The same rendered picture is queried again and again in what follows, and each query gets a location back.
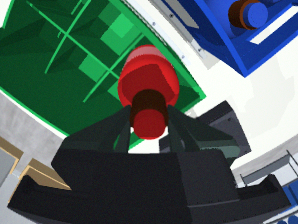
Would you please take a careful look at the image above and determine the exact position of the green plastic crate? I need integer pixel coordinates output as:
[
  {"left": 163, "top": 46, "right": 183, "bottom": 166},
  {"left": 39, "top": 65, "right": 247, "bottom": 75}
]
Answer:
[{"left": 0, "top": 0, "right": 207, "bottom": 136}]

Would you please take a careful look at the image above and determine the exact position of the blue crate with dividers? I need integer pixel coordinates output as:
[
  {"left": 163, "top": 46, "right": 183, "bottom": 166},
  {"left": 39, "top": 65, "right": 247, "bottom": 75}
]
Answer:
[{"left": 162, "top": 0, "right": 298, "bottom": 78}]

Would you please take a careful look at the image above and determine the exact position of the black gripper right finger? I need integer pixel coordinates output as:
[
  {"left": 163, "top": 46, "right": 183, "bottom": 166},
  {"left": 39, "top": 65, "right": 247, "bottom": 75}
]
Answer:
[{"left": 167, "top": 104, "right": 240, "bottom": 167}]

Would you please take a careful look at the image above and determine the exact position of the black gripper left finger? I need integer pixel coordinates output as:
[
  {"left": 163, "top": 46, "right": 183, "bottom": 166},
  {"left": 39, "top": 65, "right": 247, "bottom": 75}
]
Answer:
[{"left": 57, "top": 105, "right": 131, "bottom": 153}]

